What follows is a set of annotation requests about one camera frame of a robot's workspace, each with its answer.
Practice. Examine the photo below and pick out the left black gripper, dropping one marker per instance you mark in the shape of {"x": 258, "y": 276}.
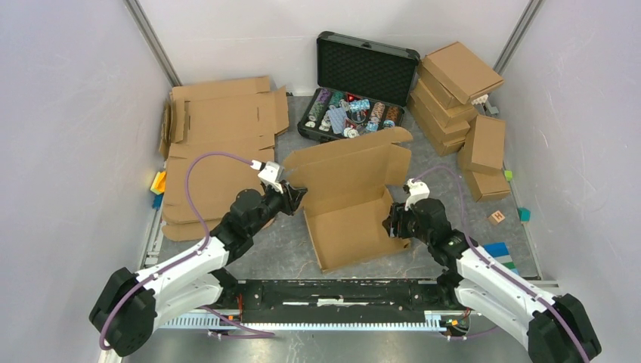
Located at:
{"x": 291, "y": 198}

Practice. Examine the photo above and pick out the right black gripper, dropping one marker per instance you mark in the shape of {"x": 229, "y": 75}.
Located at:
{"x": 397, "y": 214}

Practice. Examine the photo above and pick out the brown cardboard box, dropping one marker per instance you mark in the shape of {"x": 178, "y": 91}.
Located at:
{"x": 348, "y": 195}

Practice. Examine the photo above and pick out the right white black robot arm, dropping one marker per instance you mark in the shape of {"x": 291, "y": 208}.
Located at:
{"x": 551, "y": 328}

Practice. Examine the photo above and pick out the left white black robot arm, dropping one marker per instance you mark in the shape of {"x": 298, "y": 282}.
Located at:
{"x": 133, "y": 305}

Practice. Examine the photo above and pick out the low folded cardboard box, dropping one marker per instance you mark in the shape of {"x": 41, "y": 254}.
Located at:
{"x": 487, "y": 187}

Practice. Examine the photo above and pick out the leaning folded cardboard box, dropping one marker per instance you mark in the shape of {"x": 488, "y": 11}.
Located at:
{"x": 483, "y": 149}

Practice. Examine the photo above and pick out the wooden letter block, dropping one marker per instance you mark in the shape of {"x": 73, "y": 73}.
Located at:
{"x": 496, "y": 218}

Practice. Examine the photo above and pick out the blue toy blocks stack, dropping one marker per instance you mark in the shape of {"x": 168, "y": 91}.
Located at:
{"x": 499, "y": 251}

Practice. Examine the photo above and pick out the flat cardboard sheet stack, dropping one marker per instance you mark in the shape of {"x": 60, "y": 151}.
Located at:
{"x": 211, "y": 132}

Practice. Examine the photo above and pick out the teal toy cube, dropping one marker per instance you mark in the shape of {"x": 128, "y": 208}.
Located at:
{"x": 524, "y": 214}

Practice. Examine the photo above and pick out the yellow orange toy block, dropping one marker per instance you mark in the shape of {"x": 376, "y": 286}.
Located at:
{"x": 158, "y": 185}

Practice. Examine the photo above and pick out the stacked folded cardboard boxes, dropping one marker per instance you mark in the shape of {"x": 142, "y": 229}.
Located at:
{"x": 441, "y": 117}

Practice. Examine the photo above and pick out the white plastic connector piece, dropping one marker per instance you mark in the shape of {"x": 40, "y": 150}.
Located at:
{"x": 484, "y": 107}

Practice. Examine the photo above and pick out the black poker chip case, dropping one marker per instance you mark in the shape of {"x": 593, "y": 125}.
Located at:
{"x": 363, "y": 87}

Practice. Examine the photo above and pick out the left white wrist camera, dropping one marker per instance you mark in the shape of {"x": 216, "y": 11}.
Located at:
{"x": 269, "y": 174}

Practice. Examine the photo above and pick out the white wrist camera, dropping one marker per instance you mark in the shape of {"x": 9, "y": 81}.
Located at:
{"x": 417, "y": 190}
{"x": 269, "y": 174}

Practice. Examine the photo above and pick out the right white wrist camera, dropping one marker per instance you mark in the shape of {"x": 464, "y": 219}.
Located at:
{"x": 417, "y": 190}

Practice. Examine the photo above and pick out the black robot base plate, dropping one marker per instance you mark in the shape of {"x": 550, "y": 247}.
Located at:
{"x": 325, "y": 301}

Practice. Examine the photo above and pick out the white slotted cable duct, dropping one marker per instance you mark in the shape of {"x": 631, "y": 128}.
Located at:
{"x": 428, "y": 322}

